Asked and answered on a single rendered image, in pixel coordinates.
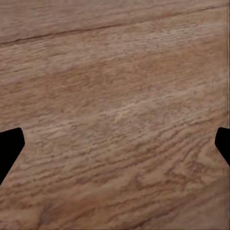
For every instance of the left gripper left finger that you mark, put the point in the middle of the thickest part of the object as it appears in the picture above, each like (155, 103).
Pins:
(11, 144)

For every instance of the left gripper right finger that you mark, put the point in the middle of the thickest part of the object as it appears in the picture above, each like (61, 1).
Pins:
(222, 142)

